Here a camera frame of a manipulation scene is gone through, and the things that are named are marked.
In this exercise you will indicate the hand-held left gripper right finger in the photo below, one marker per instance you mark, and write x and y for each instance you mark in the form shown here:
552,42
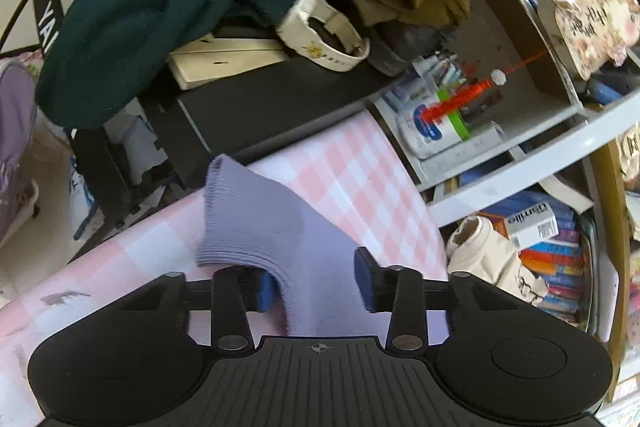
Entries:
365,279

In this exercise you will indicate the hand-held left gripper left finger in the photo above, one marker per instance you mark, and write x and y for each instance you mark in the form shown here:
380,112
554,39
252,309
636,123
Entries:
265,291

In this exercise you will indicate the purple and brown sweater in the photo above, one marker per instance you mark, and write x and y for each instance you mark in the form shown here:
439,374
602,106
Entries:
300,247

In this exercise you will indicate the pink checked cartoon table mat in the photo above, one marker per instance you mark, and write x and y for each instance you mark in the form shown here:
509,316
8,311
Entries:
350,167

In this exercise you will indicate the cream canvas bag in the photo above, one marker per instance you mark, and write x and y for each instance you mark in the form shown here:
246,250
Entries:
480,252

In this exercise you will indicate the white jar with blue label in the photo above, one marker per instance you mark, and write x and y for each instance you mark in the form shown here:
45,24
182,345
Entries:
425,134

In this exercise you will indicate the white shelf unit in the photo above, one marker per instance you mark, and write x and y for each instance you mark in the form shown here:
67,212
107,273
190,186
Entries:
505,187

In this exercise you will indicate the small white carton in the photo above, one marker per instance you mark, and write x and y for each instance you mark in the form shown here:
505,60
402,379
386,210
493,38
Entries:
532,224

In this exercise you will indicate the row of colourful books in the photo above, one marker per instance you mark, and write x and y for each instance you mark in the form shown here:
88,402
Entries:
560,267

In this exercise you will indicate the red tassel charm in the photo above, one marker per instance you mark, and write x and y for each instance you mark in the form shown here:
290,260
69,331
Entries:
455,99

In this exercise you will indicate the bunch of pens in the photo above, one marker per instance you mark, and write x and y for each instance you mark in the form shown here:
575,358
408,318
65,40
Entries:
445,69

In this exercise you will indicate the dark grey round object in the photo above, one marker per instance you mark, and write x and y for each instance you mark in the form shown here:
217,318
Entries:
405,49

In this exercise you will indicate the cream flat book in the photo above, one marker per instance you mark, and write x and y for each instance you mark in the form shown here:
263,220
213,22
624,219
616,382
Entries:
225,59

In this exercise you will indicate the wooden bookshelf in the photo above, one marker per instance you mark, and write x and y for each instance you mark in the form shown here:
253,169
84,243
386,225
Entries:
612,257

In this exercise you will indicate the white wristwatch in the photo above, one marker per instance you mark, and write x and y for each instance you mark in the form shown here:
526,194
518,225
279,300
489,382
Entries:
300,19

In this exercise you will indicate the purple striped bag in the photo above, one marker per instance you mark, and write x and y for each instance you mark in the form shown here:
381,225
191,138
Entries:
15,142

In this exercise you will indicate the floral decorative plaque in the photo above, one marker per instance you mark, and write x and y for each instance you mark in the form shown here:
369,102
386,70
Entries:
595,22

